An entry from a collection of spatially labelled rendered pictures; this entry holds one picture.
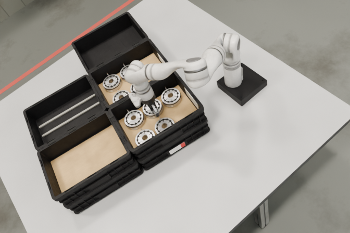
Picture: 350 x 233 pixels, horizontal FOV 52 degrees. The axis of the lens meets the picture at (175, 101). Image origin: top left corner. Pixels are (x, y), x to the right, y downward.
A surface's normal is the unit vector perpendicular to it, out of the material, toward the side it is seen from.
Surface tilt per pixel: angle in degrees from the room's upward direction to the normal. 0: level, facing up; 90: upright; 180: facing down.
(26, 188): 0
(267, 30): 0
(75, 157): 0
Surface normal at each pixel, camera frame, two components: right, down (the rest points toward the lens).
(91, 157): -0.22, -0.55
